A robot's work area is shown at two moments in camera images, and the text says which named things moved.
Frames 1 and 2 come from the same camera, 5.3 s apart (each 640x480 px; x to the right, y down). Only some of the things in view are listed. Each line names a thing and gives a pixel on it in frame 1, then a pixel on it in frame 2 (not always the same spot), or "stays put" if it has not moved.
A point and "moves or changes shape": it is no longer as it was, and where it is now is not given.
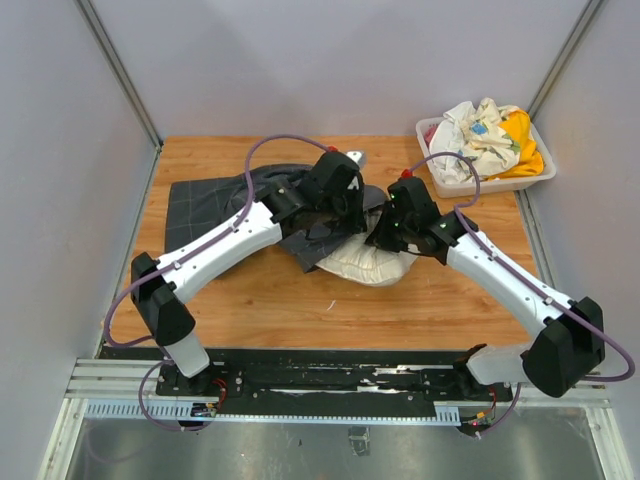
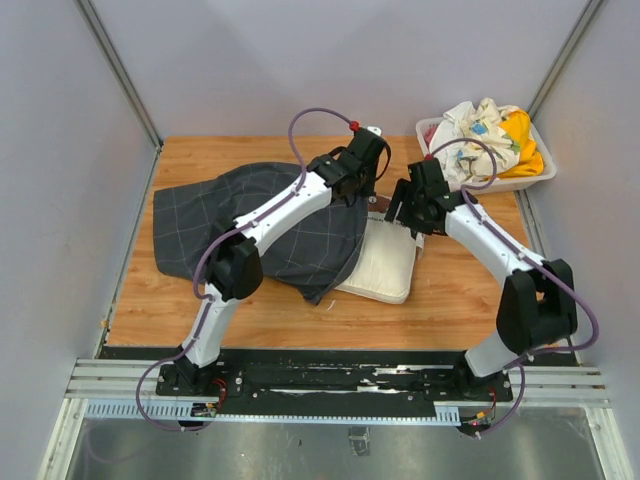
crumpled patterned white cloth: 476,132 stays put
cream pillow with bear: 367,264 moves or changes shape
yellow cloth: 517,126 stays put
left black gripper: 359,220 → 368,190
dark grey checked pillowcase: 198,198 moves or changes shape
